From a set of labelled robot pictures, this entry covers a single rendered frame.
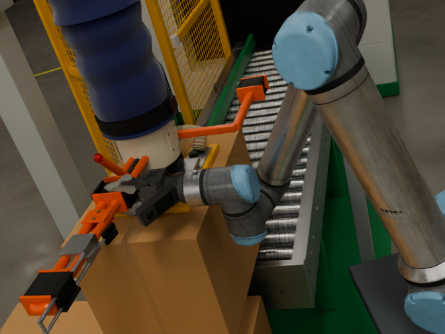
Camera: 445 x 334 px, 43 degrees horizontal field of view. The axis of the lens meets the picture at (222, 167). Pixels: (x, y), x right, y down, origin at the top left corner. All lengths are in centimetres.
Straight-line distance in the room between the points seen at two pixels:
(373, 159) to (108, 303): 95
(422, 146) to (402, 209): 252
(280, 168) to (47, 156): 174
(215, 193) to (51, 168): 173
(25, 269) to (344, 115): 287
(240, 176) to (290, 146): 13
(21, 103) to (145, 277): 145
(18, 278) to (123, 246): 212
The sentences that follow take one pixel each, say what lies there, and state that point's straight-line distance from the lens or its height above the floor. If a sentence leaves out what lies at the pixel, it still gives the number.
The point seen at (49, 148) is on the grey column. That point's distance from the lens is 292.
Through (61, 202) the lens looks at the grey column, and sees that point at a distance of 307.
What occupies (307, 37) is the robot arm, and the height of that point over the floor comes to 160.
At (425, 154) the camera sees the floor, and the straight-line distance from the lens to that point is 355.
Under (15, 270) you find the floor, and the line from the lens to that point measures 369.
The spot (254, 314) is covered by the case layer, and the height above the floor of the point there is 54.
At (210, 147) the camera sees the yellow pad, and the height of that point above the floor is 108.
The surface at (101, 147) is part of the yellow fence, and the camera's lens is 347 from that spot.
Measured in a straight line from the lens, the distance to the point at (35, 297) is 121.
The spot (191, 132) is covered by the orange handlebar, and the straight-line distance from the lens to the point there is 164.
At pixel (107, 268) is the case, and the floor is 99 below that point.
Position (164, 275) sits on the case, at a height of 95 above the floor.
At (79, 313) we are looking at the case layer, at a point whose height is 54.
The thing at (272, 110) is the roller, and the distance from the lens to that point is 313.
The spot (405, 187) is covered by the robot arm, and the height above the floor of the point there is 128.
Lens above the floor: 192
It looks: 30 degrees down
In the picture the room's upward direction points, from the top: 17 degrees counter-clockwise
